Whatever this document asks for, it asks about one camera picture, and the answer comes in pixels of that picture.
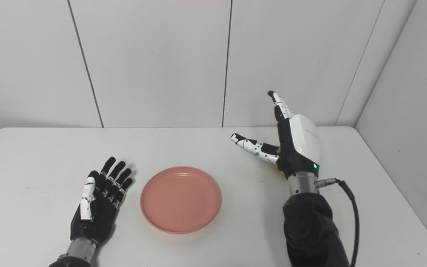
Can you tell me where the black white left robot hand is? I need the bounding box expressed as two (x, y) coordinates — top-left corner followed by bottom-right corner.
(70, 156), (134, 247)

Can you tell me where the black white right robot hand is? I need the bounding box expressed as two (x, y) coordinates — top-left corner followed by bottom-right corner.
(230, 90), (322, 181)

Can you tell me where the pink round plate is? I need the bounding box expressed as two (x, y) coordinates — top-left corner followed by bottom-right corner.
(140, 166), (222, 234)

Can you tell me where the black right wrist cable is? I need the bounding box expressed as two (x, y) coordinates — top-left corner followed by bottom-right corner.
(315, 178), (360, 267)

